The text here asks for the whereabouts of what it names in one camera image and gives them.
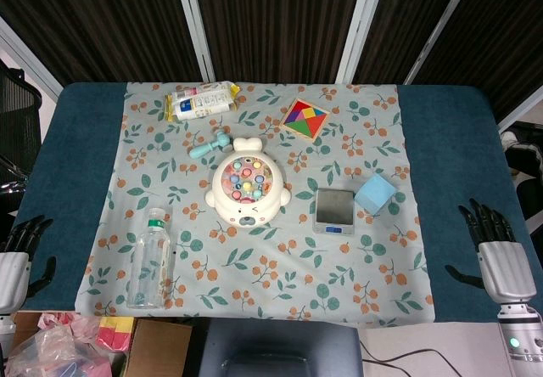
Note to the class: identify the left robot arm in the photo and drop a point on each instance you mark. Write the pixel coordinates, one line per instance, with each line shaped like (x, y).
(6, 328)

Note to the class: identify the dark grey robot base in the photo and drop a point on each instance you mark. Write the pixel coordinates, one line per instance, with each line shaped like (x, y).
(278, 349)

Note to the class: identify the teal toy hammer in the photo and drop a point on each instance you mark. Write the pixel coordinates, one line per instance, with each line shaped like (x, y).
(210, 143)

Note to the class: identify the white whale fishing toy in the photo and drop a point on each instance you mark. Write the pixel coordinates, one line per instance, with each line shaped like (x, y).
(246, 183)

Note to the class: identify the small digital scale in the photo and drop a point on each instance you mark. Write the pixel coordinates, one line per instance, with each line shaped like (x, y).
(334, 211)

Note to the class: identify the dark folding screen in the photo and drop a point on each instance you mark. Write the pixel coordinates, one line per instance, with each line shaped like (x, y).
(271, 24)

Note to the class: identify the black and white shoe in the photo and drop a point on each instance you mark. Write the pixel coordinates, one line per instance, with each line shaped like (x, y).
(519, 143)

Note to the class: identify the snack packet bundle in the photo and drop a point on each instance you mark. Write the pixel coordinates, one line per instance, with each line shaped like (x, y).
(201, 101)

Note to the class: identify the black mesh office chair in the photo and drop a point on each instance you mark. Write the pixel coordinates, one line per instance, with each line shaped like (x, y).
(19, 139)

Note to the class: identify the cardboard box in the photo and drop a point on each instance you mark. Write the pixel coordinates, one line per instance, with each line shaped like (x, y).
(159, 347)

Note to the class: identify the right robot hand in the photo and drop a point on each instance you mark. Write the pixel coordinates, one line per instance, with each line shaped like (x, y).
(505, 266)

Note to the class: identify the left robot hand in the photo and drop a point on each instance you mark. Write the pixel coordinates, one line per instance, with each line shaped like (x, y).
(10, 271)

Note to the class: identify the light blue cube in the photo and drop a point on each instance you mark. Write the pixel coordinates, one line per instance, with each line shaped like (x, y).
(375, 195)

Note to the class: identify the floral tablecloth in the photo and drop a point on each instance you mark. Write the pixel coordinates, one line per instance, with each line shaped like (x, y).
(263, 245)

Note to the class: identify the clear plastic bottle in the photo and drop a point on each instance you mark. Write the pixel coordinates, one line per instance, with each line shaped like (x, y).
(150, 262)

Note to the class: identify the colourful tangram puzzle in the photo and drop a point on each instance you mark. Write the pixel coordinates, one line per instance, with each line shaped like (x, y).
(304, 118)

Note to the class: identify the red yellow packet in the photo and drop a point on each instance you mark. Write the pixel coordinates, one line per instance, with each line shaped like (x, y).
(114, 332)

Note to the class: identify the clear plastic bag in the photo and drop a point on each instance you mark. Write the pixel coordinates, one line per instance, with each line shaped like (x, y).
(55, 351)

